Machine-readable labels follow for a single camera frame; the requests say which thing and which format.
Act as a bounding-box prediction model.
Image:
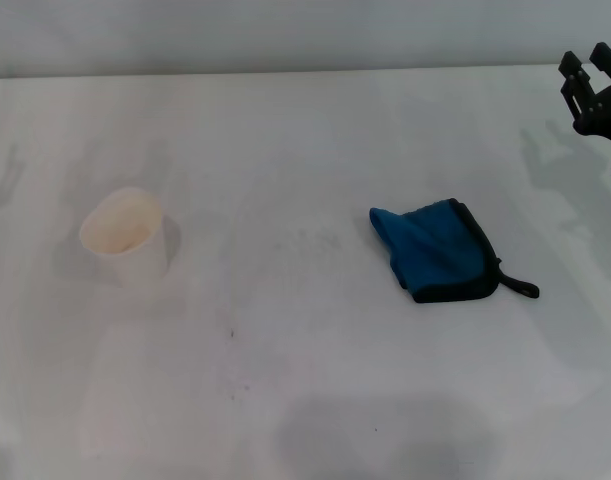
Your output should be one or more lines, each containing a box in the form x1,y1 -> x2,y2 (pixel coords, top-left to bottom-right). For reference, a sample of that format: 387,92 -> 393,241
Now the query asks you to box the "blue rag with black trim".
368,197 -> 541,305

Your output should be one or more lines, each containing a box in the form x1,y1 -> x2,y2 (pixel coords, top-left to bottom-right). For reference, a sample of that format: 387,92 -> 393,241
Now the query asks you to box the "white paper cup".
79,186 -> 182,290

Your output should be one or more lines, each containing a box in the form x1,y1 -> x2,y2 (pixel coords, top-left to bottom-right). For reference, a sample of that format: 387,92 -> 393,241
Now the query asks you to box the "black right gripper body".
571,79 -> 611,151

